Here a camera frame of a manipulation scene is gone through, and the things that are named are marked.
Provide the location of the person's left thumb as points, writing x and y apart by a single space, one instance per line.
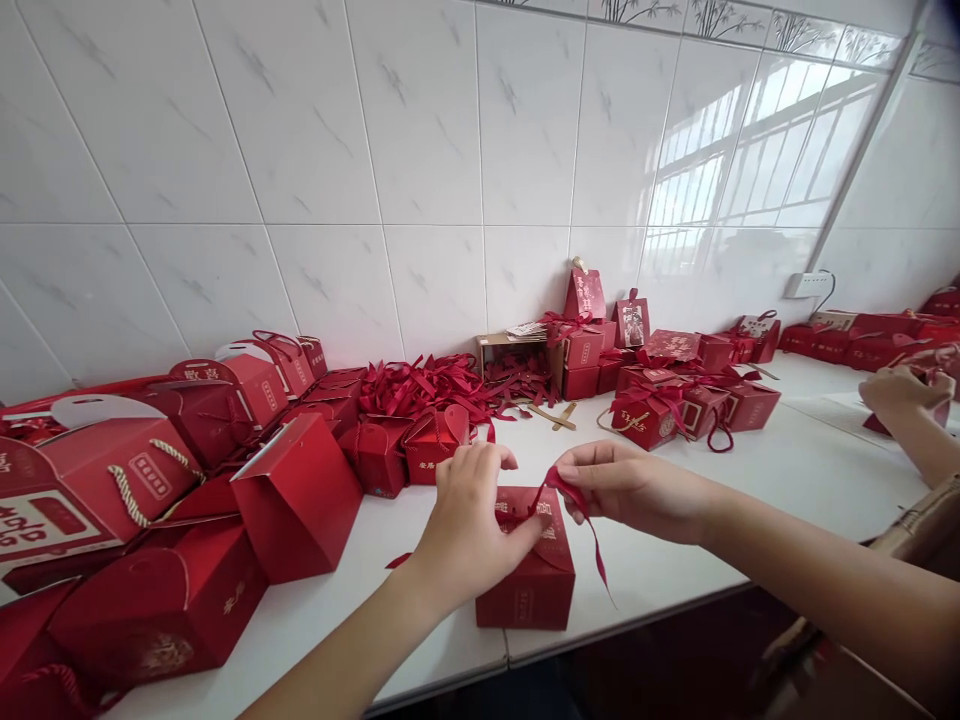
521 536

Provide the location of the red box with window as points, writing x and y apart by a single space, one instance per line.
705 412

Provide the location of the person's right hand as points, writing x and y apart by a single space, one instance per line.
645 495

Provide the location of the large brown cardboard carton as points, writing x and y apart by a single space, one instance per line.
922 525

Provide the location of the flat red box gold print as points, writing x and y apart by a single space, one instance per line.
673 345

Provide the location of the person's left fingers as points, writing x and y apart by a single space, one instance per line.
456 465

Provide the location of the red bag white panel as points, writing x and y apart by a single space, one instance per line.
761 337

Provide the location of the small red box gold lettering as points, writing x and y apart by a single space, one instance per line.
435 450

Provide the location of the stack of paper tags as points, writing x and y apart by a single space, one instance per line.
526 330

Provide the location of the pile of red ribbons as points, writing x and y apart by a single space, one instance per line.
435 386

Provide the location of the red box ribbon on top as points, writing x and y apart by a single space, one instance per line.
754 405

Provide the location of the person's left hand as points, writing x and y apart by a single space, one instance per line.
461 525

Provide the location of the red ribbon scrap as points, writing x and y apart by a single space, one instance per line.
398 560

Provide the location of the brown cardboard box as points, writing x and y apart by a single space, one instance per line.
491 352

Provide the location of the beige paper strips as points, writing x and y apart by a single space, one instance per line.
556 416

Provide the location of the red bag portrait print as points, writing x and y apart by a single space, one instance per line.
631 322

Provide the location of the red box gold floral print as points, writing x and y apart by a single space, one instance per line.
157 607

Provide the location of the person's left index finger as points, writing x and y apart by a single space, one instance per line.
495 459

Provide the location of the person's right index finger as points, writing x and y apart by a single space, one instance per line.
600 457

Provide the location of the tall red paper bag box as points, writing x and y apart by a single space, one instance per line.
300 502

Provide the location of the red box with ribbon bow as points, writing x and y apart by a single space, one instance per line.
589 345

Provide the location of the small red gift box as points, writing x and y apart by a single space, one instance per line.
525 589

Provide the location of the small red box blue mark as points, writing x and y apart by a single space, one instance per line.
375 457

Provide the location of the red box gold lettering bow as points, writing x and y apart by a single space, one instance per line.
645 420

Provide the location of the person's right thumb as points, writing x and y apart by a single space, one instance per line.
581 504

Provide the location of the red box rounded flap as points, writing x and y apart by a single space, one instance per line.
217 397

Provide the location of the stack of flat red boxes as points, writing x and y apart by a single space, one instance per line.
334 397

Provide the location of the plain small red box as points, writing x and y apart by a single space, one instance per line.
579 382

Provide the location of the thin red ribbon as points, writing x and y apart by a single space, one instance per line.
596 547

